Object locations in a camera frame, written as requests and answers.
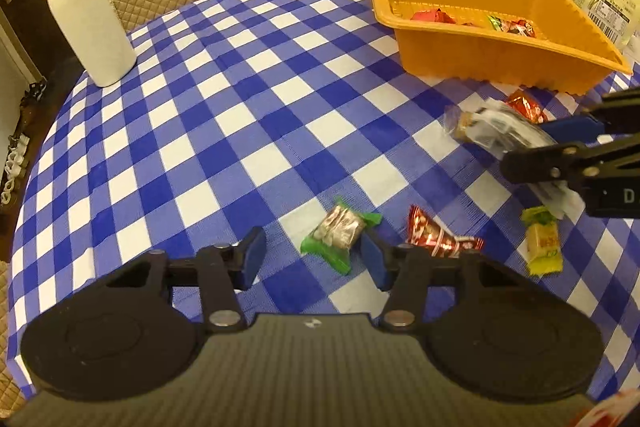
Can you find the red snack packet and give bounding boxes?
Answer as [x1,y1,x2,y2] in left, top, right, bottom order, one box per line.
[410,8,457,25]

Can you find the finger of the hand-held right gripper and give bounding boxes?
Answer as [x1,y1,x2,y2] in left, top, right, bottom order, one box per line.
[542,89,640,146]
[501,134,640,185]

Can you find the red white object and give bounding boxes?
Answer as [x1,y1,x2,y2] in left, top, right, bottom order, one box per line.
[575,389,636,427]

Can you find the white thermos bottle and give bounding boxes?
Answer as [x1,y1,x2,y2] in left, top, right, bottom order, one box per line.
[34,0,137,88]

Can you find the clear packet dark snack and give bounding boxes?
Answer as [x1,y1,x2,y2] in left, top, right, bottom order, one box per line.
[537,181,587,220]
[470,104,558,160]

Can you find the red striped candy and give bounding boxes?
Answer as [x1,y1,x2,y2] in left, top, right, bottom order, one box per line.
[404,205,485,258]

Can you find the blue white checked tablecloth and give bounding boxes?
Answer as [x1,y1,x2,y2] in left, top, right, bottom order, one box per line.
[7,0,640,400]

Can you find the white slippers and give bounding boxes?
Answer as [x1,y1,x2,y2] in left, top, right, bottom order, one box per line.
[0,132,31,208]

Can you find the orange plastic tray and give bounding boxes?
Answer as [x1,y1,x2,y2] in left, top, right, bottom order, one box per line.
[364,0,633,96]

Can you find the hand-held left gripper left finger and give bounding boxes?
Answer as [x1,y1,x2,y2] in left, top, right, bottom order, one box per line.
[105,227,268,334]

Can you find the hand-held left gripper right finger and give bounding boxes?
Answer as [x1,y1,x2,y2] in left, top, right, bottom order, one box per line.
[360,231,523,333]

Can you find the brown shoe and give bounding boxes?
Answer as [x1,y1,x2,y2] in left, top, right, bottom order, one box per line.
[20,79,48,128]

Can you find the yellow candy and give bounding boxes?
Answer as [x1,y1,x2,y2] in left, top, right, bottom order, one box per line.
[520,205,564,277]

